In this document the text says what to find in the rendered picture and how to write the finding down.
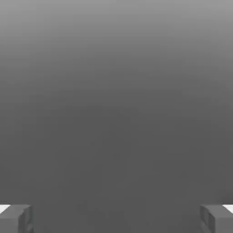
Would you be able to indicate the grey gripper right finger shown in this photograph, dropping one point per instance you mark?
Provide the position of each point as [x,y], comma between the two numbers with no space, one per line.
[220,220]

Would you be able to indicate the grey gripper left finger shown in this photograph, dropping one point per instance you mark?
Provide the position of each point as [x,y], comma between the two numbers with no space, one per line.
[12,219]

